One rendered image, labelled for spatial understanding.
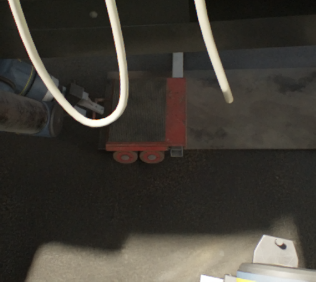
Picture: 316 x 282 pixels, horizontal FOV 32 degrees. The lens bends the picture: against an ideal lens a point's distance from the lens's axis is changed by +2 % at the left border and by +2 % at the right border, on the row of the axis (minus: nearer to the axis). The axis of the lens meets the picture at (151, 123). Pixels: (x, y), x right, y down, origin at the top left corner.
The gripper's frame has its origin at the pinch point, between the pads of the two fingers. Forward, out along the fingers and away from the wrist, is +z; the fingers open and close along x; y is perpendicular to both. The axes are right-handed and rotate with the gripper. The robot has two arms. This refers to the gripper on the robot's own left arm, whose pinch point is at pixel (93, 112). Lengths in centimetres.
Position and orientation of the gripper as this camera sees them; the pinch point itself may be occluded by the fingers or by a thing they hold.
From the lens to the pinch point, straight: 189.7
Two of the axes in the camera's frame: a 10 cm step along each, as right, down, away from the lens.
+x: -5.9, 4.8, 6.5
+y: 0.4, -7.9, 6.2
